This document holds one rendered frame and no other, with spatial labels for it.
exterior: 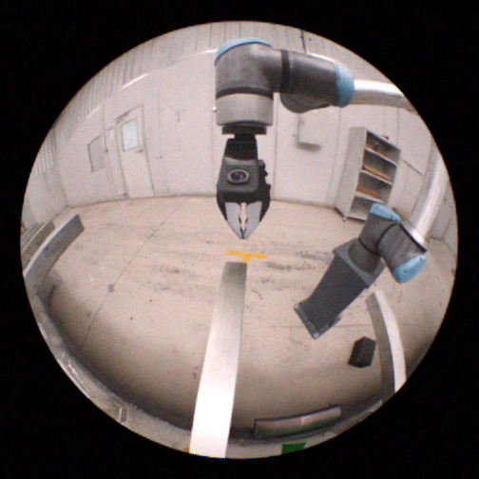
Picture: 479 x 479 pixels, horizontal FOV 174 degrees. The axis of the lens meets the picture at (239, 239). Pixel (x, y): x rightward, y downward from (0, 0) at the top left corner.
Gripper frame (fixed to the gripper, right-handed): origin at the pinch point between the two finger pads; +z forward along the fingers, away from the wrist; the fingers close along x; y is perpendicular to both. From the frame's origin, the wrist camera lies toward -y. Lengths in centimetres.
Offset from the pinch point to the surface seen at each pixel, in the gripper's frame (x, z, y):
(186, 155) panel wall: 108, 3, 227
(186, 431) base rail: 7.1, 12.7, -39.2
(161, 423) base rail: 12.1, 12.6, -39.5
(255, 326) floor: -9, 83, 10
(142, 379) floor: 61, 82, -47
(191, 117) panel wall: 94, -65, 225
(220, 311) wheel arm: 1.3, -3.4, -17.2
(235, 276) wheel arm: 0.3, -3.4, -12.4
